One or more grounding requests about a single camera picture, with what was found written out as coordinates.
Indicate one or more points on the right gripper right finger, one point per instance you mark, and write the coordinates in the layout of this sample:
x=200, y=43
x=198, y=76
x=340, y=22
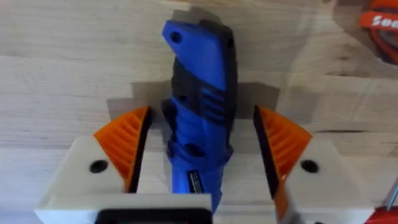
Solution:
x=298, y=174

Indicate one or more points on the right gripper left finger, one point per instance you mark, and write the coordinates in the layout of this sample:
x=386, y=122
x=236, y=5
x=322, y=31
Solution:
x=116, y=161

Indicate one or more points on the blue electric screwdriver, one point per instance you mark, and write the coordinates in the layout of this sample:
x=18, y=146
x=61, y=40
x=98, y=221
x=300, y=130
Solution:
x=199, y=93

